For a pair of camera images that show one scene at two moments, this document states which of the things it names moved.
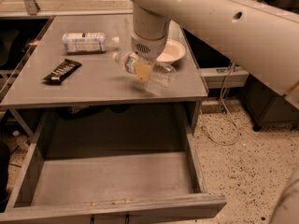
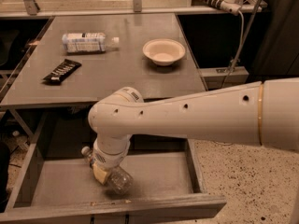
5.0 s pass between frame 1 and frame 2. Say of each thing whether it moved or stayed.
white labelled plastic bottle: stayed
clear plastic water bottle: moved
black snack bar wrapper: stayed
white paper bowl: stayed
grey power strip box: stayed
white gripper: moved
